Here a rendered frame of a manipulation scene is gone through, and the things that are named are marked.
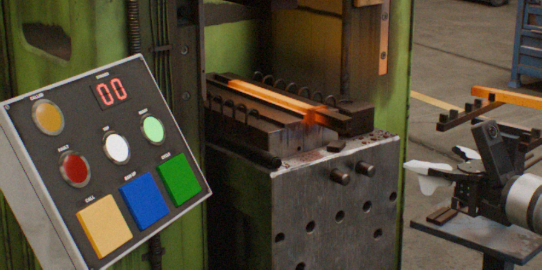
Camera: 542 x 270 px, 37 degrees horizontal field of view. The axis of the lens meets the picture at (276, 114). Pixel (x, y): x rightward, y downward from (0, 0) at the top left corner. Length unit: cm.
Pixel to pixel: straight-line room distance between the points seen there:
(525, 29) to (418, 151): 162
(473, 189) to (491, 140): 9
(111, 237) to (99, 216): 4
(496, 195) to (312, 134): 49
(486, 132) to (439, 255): 197
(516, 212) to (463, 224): 66
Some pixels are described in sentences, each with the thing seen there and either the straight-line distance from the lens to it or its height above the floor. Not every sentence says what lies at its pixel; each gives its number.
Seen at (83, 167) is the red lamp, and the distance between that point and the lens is 123.
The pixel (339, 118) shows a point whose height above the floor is 101.
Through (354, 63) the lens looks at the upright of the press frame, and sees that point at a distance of 199.
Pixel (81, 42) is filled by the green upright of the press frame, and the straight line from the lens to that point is 161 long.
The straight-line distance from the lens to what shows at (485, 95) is 217.
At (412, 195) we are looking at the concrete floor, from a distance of 387.
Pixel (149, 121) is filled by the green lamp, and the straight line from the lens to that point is 136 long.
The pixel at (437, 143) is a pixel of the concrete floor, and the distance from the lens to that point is 458.
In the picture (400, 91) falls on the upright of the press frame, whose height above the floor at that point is 94.
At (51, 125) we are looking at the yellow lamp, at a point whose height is 115.
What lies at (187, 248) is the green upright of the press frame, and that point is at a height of 69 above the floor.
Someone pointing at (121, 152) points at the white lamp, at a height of 108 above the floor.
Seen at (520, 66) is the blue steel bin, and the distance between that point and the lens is 577.
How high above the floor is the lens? 153
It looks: 18 degrees down
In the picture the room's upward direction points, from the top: straight up
